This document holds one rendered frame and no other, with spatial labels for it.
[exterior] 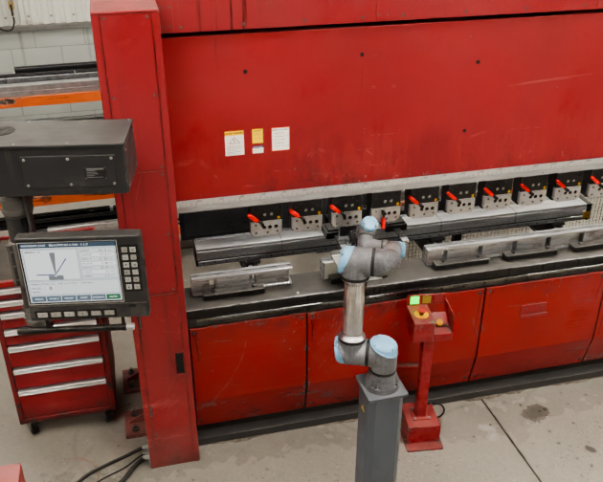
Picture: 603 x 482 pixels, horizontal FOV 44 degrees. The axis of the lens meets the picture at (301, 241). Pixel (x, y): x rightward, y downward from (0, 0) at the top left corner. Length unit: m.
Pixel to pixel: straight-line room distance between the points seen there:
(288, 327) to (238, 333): 0.25
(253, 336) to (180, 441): 0.67
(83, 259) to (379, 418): 1.42
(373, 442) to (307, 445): 0.79
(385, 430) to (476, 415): 1.12
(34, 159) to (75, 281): 0.49
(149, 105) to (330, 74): 0.82
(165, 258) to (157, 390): 0.73
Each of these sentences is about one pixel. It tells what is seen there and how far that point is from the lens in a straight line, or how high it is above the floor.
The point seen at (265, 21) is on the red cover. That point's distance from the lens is 3.21.
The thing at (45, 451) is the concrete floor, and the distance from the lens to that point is 4.32.
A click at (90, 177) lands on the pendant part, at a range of 2.71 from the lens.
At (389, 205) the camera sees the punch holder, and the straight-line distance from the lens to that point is 3.69.
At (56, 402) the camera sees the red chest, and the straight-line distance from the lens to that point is 4.24.
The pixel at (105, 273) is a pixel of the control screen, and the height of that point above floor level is 1.44.
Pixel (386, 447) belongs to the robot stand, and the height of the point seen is 0.48.
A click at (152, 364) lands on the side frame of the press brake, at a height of 0.67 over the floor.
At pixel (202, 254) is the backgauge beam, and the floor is 0.95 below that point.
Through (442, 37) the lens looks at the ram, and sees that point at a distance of 3.50.
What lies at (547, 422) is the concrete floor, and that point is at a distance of 4.48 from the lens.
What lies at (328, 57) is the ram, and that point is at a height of 2.01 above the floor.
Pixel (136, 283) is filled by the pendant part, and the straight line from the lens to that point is 2.87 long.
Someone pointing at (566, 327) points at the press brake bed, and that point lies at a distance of 4.49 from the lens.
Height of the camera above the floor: 2.89
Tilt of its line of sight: 29 degrees down
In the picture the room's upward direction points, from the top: straight up
